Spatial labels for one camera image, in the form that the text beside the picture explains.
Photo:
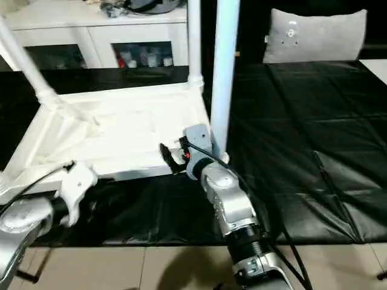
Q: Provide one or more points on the white plastic table top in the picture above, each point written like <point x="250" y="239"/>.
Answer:
<point x="121" y="121"/>

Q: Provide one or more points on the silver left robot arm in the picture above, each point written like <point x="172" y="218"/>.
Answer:
<point x="21" y="223"/>

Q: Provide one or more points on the black work mat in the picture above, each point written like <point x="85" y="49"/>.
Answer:
<point x="302" y="121"/>

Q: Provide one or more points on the grey round cooker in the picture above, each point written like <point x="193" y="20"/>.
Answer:
<point x="154" y="5"/>

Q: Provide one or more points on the white glass-door cabinet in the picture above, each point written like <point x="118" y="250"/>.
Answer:
<point x="75" y="33"/>

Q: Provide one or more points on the grey cushion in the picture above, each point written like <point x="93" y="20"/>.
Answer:
<point x="314" y="36"/>

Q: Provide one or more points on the white flat board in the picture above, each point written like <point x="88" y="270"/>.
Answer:
<point x="376" y="69"/>

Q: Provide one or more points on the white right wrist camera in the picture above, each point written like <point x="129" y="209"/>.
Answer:
<point x="198" y="139"/>

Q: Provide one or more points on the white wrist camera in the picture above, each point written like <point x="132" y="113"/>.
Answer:
<point x="78" y="184"/>
<point x="198" y="139"/>

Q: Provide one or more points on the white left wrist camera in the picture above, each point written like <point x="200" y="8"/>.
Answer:
<point x="78" y="184"/>

